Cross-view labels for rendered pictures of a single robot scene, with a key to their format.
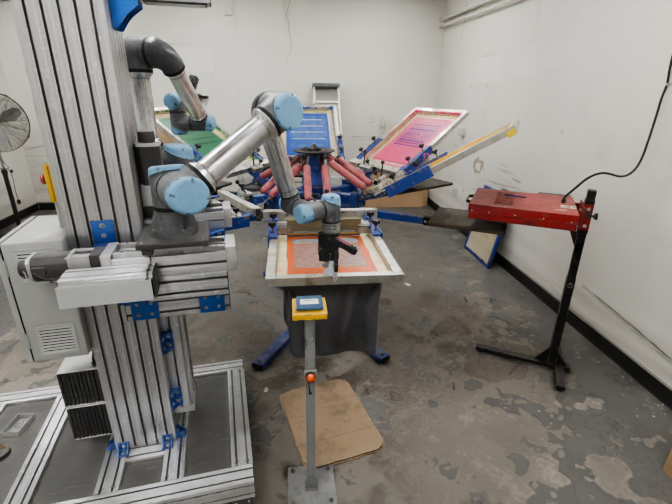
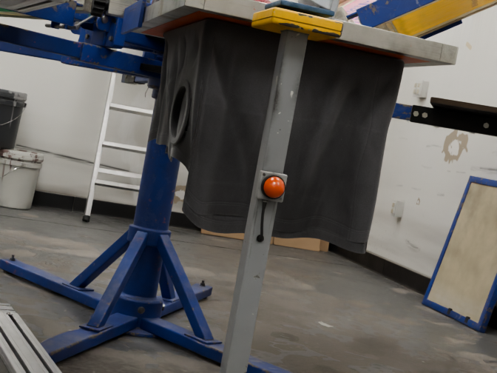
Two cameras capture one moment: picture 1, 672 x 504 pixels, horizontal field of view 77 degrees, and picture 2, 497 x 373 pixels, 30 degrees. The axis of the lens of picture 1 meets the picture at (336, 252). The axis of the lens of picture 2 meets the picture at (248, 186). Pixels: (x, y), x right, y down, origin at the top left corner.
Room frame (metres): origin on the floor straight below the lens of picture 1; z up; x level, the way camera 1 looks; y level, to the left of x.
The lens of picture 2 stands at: (-0.22, 0.42, 0.73)
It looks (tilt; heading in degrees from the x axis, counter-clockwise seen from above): 3 degrees down; 350
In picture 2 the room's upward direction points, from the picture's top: 10 degrees clockwise
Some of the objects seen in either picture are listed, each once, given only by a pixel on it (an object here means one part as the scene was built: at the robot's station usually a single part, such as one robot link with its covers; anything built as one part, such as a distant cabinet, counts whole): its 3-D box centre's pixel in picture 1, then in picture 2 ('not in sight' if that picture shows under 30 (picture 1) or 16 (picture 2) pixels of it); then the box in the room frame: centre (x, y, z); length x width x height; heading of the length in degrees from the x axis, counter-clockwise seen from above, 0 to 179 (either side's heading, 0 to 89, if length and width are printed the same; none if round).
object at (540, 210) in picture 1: (524, 207); not in sight; (2.47, -1.14, 1.06); 0.61 x 0.46 x 0.12; 67
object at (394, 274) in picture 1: (327, 247); (269, 37); (1.99, 0.04, 0.97); 0.79 x 0.58 x 0.04; 7
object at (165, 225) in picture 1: (173, 217); not in sight; (1.37, 0.55, 1.31); 0.15 x 0.15 x 0.10
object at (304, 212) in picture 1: (307, 211); not in sight; (1.56, 0.11, 1.28); 0.11 x 0.11 x 0.08; 38
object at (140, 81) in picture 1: (144, 108); not in sight; (1.86, 0.82, 1.63); 0.15 x 0.12 x 0.55; 81
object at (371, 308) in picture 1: (332, 317); (290, 141); (1.70, 0.01, 0.74); 0.45 x 0.03 x 0.43; 97
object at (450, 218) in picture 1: (402, 215); (367, 103); (2.77, -0.45, 0.91); 1.34 x 0.40 x 0.08; 67
